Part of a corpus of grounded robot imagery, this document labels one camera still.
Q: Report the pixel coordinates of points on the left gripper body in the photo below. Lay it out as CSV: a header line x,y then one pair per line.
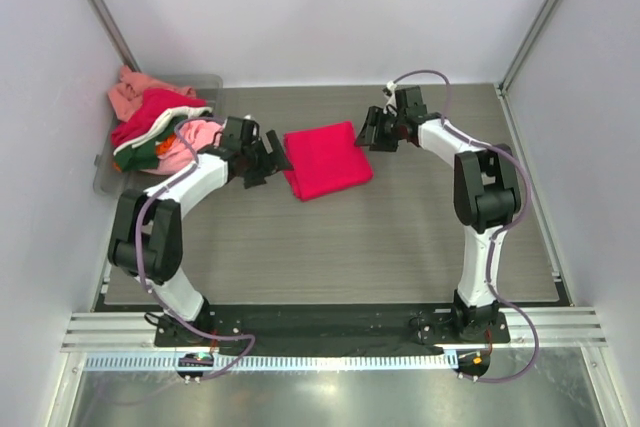
x,y
265,160

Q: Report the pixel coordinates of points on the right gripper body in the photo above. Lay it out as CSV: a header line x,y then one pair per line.
x,y
378,128

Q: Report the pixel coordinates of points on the magenta t shirt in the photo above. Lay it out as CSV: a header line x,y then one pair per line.
x,y
325,160

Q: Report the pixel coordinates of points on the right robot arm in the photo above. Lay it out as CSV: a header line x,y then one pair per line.
x,y
486,196

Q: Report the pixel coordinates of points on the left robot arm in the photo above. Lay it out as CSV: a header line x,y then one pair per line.
x,y
147,234

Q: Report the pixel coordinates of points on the light pink t shirt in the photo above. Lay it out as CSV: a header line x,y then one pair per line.
x,y
196,135

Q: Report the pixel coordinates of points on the orange garment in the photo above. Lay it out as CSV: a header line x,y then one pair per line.
x,y
162,147

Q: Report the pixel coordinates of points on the crimson t shirt in tray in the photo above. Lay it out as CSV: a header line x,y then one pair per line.
x,y
154,103

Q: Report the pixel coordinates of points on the green white t shirt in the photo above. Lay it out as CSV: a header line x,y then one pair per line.
x,y
139,153

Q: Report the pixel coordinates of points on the salmon pink t shirt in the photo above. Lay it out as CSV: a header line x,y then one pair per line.
x,y
126,95

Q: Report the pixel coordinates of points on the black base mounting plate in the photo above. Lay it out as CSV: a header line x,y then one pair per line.
x,y
351,330

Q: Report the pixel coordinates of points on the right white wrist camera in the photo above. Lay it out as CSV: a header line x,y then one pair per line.
x,y
389,92

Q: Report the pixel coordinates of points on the right aluminium table rail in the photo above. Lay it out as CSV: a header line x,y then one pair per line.
x,y
538,203

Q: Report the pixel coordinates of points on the left aluminium frame post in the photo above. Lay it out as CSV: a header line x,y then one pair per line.
x,y
116,37

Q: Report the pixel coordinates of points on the aluminium frame post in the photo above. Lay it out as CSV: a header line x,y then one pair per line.
x,y
116,37
541,20

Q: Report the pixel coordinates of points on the right aluminium frame post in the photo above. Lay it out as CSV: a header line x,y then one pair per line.
x,y
541,20

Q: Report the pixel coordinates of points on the white slotted cable duct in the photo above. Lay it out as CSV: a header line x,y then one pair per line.
x,y
201,361

